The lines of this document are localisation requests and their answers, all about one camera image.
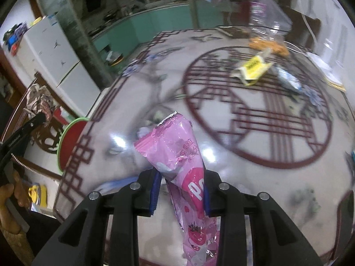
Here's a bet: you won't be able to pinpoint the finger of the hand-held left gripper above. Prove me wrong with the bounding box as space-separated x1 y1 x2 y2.
0 112 47 170

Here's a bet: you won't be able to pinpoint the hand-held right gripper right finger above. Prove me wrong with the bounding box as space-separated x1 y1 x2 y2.
202 161 326 266

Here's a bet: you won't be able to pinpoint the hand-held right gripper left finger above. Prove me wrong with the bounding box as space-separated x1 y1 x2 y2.
32 169 163 266

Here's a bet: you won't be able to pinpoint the red bin with green rim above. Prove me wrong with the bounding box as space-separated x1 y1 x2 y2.
57 117 91 173

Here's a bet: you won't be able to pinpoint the pink snack wrapper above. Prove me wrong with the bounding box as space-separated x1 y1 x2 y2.
133 111 219 266

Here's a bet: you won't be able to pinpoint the person's left hand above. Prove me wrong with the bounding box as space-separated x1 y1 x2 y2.
0 170 32 235

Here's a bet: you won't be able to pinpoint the carved wooden chair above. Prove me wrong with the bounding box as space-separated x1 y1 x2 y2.
0 72 93 178

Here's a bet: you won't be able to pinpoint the floral cloth on chair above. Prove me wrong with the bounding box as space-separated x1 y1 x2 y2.
24 84 56 123

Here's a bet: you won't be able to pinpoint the yellow plastic toy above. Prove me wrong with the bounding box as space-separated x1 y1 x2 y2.
28 183 48 208

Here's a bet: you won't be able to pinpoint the printed tablecloth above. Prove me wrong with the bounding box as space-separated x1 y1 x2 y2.
53 28 355 266

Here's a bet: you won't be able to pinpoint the white refrigerator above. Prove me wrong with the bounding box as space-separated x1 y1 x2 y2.
15 15 102 117

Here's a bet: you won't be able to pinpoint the blue and red items pile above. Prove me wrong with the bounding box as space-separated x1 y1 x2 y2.
2 22 29 56

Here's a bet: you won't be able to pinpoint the yellow rimmed basin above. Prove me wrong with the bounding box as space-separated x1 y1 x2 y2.
106 52 126 67

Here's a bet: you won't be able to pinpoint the flattened yellow carton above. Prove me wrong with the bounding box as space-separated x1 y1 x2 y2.
231 48 274 87

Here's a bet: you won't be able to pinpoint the blue and white wrapper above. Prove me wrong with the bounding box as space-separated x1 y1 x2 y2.
275 66 305 92

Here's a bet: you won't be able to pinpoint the clear bag with orange snacks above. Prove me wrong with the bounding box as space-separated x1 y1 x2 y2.
246 0 294 58

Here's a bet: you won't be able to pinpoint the teal kitchen cabinets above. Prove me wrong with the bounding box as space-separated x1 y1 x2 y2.
91 0 250 54

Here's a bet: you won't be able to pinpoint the white papers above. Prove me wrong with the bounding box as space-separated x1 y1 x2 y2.
307 51 348 92

